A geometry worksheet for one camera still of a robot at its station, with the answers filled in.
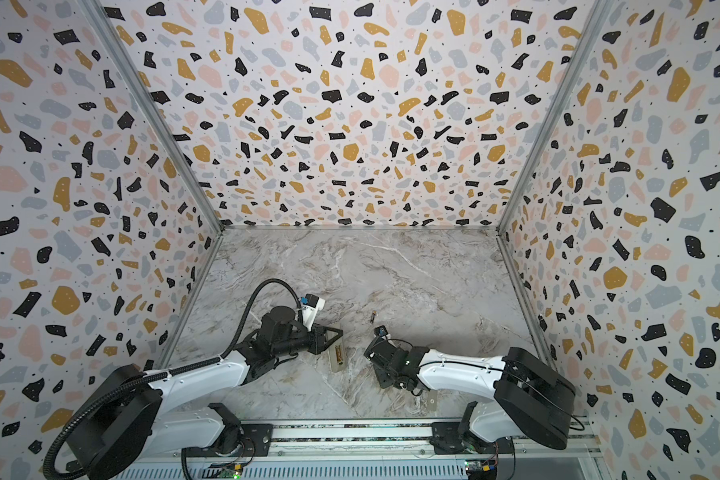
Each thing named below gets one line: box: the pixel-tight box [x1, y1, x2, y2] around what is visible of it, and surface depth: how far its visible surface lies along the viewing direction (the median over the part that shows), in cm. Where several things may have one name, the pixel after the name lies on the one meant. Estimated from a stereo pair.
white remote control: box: [328, 338, 346, 373], surface depth 83 cm
